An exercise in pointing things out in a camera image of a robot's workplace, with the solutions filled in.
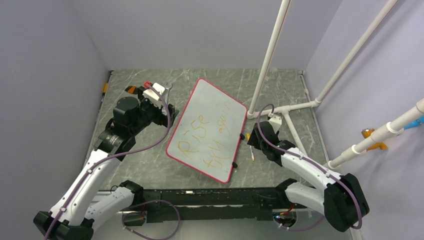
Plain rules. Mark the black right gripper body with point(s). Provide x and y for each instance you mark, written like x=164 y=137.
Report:
x=253 y=140

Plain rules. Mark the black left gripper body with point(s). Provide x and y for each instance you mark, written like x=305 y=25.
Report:
x=151 y=112

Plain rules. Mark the white marker pen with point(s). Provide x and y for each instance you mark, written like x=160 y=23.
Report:
x=251 y=149

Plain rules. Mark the pink framed whiteboard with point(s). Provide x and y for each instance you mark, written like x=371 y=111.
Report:
x=207 y=135

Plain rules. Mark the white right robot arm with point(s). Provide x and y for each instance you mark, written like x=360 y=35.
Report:
x=339 y=198

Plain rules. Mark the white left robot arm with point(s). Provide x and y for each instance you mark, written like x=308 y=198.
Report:
x=74 y=217

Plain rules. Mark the orange black small object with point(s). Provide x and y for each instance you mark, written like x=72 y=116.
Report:
x=131 y=90

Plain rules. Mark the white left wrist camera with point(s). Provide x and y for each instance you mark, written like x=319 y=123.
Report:
x=154 y=92

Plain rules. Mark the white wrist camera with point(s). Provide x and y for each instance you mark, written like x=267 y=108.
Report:
x=275 y=121
x=154 y=92

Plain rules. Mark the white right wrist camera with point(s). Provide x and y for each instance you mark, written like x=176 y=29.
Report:
x=275 y=121

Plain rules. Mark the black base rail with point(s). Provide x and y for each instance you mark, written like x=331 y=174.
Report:
x=259 y=203

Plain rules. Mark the white pvc pipe frame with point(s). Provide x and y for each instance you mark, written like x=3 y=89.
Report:
x=390 y=129

